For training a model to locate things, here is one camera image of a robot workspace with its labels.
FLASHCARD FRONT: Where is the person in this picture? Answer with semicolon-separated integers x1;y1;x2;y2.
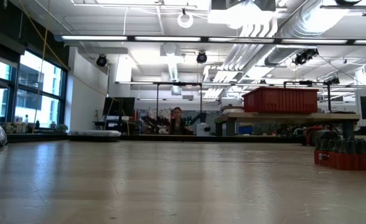
169;106;186;136

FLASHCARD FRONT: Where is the white appliance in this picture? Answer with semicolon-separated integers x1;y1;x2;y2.
196;122;213;137

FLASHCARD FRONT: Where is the black ceiling spotlight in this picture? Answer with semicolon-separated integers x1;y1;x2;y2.
196;50;208;65
96;54;108;68

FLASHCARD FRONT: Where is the blue box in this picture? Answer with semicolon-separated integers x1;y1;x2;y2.
237;125;254;135

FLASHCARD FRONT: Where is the black beam with light strips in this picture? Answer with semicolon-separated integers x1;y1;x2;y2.
53;34;366;46

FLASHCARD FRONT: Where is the white flat tray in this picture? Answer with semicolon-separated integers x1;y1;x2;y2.
67;129;122;138

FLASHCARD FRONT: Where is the red plastic crate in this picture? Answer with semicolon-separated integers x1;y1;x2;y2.
242;86;320;114

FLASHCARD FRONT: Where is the wooden workbench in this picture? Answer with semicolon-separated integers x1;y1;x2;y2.
214;111;361;138

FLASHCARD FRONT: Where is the white ceiling unit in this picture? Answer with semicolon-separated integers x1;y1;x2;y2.
207;0;278;30

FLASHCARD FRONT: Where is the grey and red clamp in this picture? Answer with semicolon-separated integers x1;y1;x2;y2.
301;124;341;147

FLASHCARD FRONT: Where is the large glass window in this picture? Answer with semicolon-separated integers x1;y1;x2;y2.
0;49;68;131

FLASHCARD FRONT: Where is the red bit holder block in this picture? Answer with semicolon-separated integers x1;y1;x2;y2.
313;136;366;172

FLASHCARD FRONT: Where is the black gantry frame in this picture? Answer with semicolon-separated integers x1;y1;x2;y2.
283;77;341;113
155;81;204;133

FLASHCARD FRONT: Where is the white cable coil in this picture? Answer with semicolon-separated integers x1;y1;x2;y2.
176;8;194;29

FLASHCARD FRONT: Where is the black ceiling camera rig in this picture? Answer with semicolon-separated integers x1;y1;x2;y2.
293;48;320;66

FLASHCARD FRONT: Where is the yellow cable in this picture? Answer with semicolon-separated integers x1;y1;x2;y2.
17;0;71;134

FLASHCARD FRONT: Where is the silver ventilation duct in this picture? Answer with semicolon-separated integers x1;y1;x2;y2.
263;0;339;67

